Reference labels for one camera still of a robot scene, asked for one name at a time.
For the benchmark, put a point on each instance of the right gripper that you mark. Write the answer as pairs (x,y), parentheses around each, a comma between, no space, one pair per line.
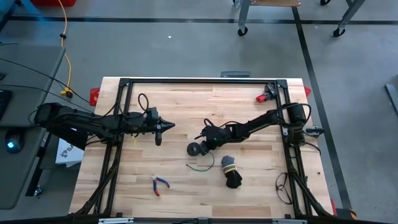
(224,135)

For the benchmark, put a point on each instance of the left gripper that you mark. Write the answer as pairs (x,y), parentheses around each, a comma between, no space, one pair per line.
(158,126)

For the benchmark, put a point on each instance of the black round spool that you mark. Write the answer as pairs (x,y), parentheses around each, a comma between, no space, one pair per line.
(189,151)

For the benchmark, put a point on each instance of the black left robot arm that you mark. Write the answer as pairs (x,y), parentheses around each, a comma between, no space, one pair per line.
(77,119)

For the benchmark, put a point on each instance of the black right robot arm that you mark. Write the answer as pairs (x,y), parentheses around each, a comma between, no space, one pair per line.
(258,119)

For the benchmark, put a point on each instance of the black glove yellow stripe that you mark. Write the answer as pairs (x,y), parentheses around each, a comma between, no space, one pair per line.
(231,177)

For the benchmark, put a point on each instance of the red black hand tool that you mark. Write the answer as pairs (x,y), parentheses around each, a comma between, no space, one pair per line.
(261,98)

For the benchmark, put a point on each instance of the red table clamp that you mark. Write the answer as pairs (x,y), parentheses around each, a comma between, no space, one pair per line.
(94,96)
(308,91)
(333,207)

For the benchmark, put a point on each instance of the grey metal plate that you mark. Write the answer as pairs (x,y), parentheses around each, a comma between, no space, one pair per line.
(235,74)

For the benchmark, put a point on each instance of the clear safety glasses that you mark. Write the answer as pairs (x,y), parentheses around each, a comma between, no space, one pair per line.
(280,180)

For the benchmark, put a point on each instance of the white printed box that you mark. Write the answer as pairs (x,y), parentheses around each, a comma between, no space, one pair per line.
(66,154)

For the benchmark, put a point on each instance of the wooden top wheeled cart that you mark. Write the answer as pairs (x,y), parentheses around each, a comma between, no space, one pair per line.
(244,15)

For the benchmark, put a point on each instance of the black computer mouse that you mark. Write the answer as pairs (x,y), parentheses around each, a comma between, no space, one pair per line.
(15,138)

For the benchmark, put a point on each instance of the grey desk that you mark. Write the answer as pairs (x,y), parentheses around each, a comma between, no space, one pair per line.
(18,174)

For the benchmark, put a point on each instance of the black orange floor object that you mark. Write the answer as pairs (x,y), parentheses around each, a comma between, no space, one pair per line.
(345,214)

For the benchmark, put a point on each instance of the black keyboard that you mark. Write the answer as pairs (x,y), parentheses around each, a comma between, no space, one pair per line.
(3,102)

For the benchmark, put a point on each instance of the red floor bin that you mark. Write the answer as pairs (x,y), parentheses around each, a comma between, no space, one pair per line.
(53,2)

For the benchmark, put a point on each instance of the blue metal stand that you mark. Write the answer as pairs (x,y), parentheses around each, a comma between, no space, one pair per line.
(6,12)

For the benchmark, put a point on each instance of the grey metal bar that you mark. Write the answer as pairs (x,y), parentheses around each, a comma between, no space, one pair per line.
(392,96)

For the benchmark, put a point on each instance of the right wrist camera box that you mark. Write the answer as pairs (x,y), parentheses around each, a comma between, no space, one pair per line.
(210,132)

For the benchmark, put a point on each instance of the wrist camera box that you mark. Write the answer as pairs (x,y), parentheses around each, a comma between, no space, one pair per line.
(152,112)
(210,132)

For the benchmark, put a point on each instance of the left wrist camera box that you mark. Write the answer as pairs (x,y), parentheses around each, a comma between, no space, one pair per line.
(152,112)

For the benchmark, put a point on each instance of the black aluminium table frame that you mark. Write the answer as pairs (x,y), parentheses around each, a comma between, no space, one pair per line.
(186,81)

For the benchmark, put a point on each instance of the silver aluminium rail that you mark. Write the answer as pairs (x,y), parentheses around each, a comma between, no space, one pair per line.
(289,221)
(115,221)

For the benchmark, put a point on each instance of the grey wheeled cart frame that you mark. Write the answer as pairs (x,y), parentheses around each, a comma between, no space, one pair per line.
(349,14)

